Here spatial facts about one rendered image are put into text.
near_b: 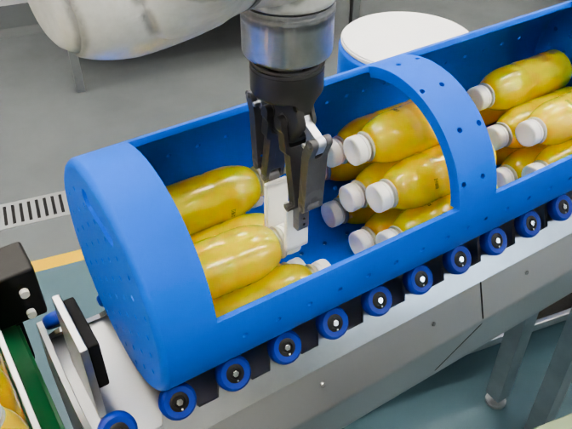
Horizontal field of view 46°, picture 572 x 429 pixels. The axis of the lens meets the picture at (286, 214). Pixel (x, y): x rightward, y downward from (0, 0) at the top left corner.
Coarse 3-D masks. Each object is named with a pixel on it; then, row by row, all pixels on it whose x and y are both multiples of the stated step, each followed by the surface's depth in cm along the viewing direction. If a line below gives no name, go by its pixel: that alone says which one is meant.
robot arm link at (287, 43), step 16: (240, 16) 62; (256, 16) 60; (272, 16) 59; (288, 16) 59; (304, 16) 59; (320, 16) 60; (256, 32) 61; (272, 32) 60; (288, 32) 60; (304, 32) 60; (320, 32) 61; (256, 48) 62; (272, 48) 61; (288, 48) 60; (304, 48) 61; (320, 48) 62; (256, 64) 63; (272, 64) 62; (288, 64) 61; (304, 64) 62
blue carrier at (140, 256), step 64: (384, 64) 88; (448, 64) 109; (192, 128) 78; (320, 128) 102; (448, 128) 81; (128, 192) 66; (512, 192) 88; (128, 256) 64; (192, 256) 66; (320, 256) 99; (384, 256) 79; (128, 320) 76; (192, 320) 67; (256, 320) 72
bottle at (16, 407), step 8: (0, 376) 71; (0, 384) 71; (8, 384) 72; (0, 392) 70; (8, 392) 72; (0, 400) 70; (8, 400) 72; (16, 400) 74; (8, 408) 72; (16, 408) 74; (24, 416) 76
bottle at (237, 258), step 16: (208, 240) 76; (224, 240) 76; (240, 240) 76; (256, 240) 76; (272, 240) 77; (208, 256) 74; (224, 256) 74; (240, 256) 75; (256, 256) 76; (272, 256) 77; (208, 272) 73; (224, 272) 74; (240, 272) 75; (256, 272) 76; (224, 288) 75; (240, 288) 77
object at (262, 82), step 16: (320, 64) 65; (256, 80) 65; (272, 80) 64; (288, 80) 63; (304, 80) 64; (320, 80) 65; (256, 96) 66; (272, 96) 65; (288, 96) 64; (304, 96) 65; (288, 112) 67; (304, 112) 66; (272, 128) 71; (288, 128) 68; (304, 128) 66
